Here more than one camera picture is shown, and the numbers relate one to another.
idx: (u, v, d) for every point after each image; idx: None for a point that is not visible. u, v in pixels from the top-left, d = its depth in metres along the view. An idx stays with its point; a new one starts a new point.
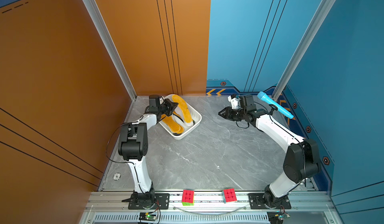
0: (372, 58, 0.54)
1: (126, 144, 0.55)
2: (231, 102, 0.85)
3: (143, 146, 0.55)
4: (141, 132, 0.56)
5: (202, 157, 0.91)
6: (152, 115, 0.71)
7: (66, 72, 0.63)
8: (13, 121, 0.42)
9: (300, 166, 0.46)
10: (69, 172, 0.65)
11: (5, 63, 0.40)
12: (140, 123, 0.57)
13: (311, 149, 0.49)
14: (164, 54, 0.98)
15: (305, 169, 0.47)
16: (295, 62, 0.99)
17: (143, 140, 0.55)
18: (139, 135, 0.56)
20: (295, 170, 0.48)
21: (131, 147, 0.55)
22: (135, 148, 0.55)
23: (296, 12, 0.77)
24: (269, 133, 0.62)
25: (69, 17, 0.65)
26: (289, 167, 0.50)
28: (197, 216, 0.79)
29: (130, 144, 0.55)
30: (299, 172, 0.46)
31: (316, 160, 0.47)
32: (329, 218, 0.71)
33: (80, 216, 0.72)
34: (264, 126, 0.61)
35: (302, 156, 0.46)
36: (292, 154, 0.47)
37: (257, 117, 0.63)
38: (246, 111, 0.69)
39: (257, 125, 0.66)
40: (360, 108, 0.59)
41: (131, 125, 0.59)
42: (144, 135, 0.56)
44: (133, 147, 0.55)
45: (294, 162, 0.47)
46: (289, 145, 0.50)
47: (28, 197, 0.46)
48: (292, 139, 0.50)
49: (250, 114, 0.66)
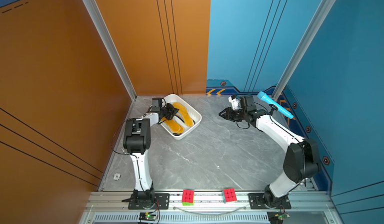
0: (371, 58, 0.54)
1: (131, 138, 0.59)
2: (232, 103, 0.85)
3: (147, 140, 0.59)
4: (145, 127, 0.60)
5: (202, 157, 0.91)
6: (155, 113, 0.77)
7: (66, 72, 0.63)
8: (13, 120, 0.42)
9: (300, 166, 0.46)
10: (69, 172, 0.65)
11: (6, 63, 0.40)
12: (144, 119, 0.61)
13: (311, 148, 0.49)
14: (164, 54, 0.98)
15: (305, 169, 0.47)
16: (295, 62, 0.99)
17: (146, 134, 0.59)
18: (143, 130, 0.60)
20: (295, 170, 0.48)
21: (135, 141, 0.59)
22: (138, 141, 0.59)
23: (296, 12, 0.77)
24: (269, 133, 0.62)
25: (69, 17, 0.60)
26: (289, 167, 0.50)
28: (197, 216, 0.79)
29: (134, 138, 0.59)
30: (299, 172, 0.46)
31: (316, 160, 0.47)
32: (329, 218, 0.71)
33: (80, 216, 0.72)
34: (264, 126, 0.61)
35: (302, 156, 0.46)
36: (292, 153, 0.47)
37: (257, 118, 0.64)
38: (246, 112, 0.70)
39: (257, 125, 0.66)
40: (360, 108, 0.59)
41: (136, 120, 0.64)
42: (148, 130, 0.60)
44: (137, 141, 0.59)
45: (294, 161, 0.47)
46: (289, 145, 0.48)
47: (28, 196, 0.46)
48: (292, 139, 0.50)
49: (250, 114, 0.67)
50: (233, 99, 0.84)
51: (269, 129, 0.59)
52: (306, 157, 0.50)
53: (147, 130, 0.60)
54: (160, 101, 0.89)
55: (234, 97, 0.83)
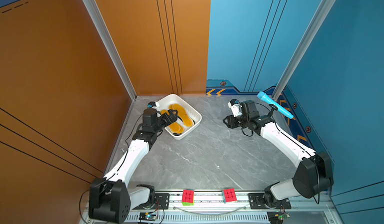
0: (372, 58, 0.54)
1: (99, 210, 0.42)
2: (232, 109, 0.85)
3: (121, 212, 0.42)
4: (115, 199, 0.41)
5: (202, 157, 0.91)
6: (144, 145, 0.56)
7: (66, 72, 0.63)
8: (13, 120, 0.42)
9: (313, 182, 0.43)
10: (69, 172, 0.65)
11: (5, 64, 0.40)
12: (117, 184, 0.41)
13: (323, 162, 0.46)
14: (164, 54, 0.98)
15: (317, 185, 0.44)
16: (295, 62, 0.99)
17: (119, 209, 0.41)
18: (116, 201, 0.41)
20: (308, 187, 0.44)
21: (105, 213, 0.42)
22: (110, 214, 0.42)
23: (295, 12, 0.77)
24: (275, 143, 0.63)
25: (69, 17, 0.60)
26: (300, 182, 0.47)
28: (197, 216, 0.79)
29: (103, 211, 0.42)
30: (312, 189, 0.43)
31: (329, 175, 0.44)
32: (329, 218, 0.71)
33: (80, 216, 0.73)
34: (270, 135, 0.57)
35: (315, 172, 0.43)
36: (305, 170, 0.43)
37: (262, 126, 0.60)
38: (249, 118, 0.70)
39: (262, 134, 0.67)
40: (359, 108, 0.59)
41: (107, 181, 0.44)
42: (122, 200, 0.42)
44: (107, 214, 0.42)
45: (307, 178, 0.44)
46: (300, 160, 0.46)
47: (28, 198, 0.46)
48: (303, 153, 0.46)
49: (254, 121, 0.62)
50: (232, 105, 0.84)
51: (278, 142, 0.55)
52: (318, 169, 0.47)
53: (121, 202, 0.41)
54: (152, 118, 0.64)
55: (234, 104, 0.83)
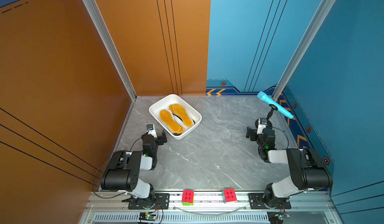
0: (372, 58, 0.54)
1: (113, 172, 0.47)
2: (259, 125, 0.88)
3: (131, 178, 0.46)
4: (134, 160, 0.50)
5: (202, 157, 0.91)
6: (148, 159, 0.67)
7: (67, 72, 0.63)
8: (13, 121, 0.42)
9: (301, 164, 0.48)
10: (69, 172, 0.65)
11: (4, 63, 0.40)
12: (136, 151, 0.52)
13: (310, 152, 0.53)
14: (164, 54, 0.98)
15: (306, 168, 0.47)
16: (295, 62, 0.99)
17: (134, 167, 0.48)
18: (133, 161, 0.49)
20: (298, 170, 0.48)
21: (119, 176, 0.46)
22: (123, 175, 0.46)
23: (296, 12, 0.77)
24: (278, 159, 0.64)
25: (69, 16, 0.60)
26: (293, 171, 0.50)
28: (197, 216, 0.79)
29: (116, 172, 0.47)
30: (301, 169, 0.47)
31: (320, 164, 0.48)
32: (329, 218, 0.71)
33: (80, 216, 0.72)
34: (276, 154, 0.66)
35: (300, 156, 0.49)
36: (291, 154, 0.51)
37: (270, 153, 0.69)
38: (262, 149, 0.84)
39: (268, 155, 0.71)
40: (359, 108, 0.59)
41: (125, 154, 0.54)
42: (136, 164, 0.49)
44: (121, 174, 0.46)
45: (295, 161, 0.49)
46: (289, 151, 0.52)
47: (28, 197, 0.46)
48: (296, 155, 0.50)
49: (264, 152, 0.73)
50: (262, 123, 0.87)
51: (276, 154, 0.65)
52: (311, 165, 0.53)
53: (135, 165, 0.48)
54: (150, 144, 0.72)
55: (262, 123, 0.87)
